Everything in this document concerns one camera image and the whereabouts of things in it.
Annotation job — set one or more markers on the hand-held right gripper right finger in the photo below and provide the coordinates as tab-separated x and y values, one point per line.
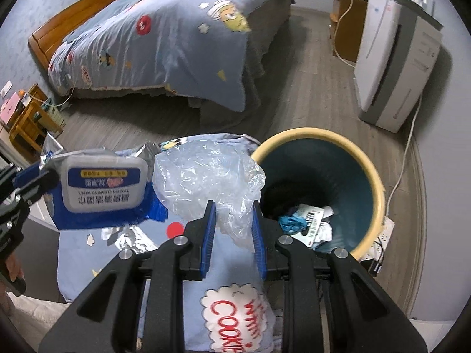
258	235

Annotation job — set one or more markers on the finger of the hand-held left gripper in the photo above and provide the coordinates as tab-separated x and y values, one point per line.
25	176
46	182

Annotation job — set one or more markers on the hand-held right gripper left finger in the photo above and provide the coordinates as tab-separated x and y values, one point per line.
209	235

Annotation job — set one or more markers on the blue wet wipes pack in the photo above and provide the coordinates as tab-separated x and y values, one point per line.
103	187

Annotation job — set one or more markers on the clear plastic bag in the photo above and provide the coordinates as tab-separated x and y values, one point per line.
206	176

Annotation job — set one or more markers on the yellow rimmed trash bin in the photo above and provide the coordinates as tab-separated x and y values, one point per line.
331	176

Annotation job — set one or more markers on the person's left hand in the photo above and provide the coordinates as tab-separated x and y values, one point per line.
14	270

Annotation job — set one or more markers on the printed blue blanket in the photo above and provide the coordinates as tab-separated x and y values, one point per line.
228	264

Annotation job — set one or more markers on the wooden nightstand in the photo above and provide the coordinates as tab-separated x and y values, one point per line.
29	125

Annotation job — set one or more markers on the green white small box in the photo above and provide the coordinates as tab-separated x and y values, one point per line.
55	119

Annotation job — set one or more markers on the pink box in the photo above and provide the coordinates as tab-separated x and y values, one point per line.
10	108

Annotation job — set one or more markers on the crumpled silver wrapper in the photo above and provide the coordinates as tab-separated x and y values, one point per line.
132	241

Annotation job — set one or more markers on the white fluffy rug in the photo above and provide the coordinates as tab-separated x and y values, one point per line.
36	316

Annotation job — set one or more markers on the bed with blue duvet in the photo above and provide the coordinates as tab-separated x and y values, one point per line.
165	44

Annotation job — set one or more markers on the white air purifier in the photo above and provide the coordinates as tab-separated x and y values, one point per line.
379	62

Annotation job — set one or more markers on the wooden cabinet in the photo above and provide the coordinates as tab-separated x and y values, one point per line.
349	33

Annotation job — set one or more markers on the white wall socket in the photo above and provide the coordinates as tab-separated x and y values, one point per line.
7	91

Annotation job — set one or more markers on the wooden bed frame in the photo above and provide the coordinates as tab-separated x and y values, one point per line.
73	18

